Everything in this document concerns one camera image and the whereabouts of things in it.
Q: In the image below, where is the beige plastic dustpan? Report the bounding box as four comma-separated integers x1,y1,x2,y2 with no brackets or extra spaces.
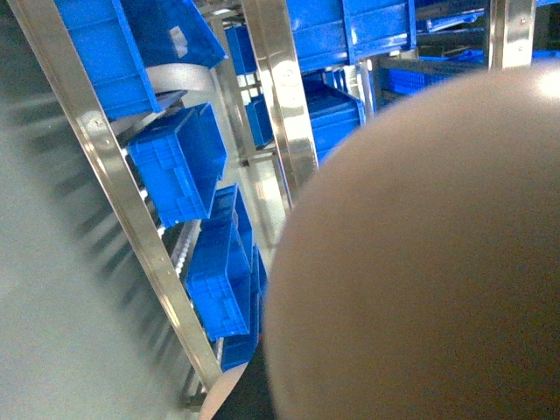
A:
199,60,560,420

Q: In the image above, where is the steel roller shelf rack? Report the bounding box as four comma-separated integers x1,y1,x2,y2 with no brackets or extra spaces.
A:
6,0,539,412

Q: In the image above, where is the tilted blue plastic bin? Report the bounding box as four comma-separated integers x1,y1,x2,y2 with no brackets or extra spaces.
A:
56,1,227,121

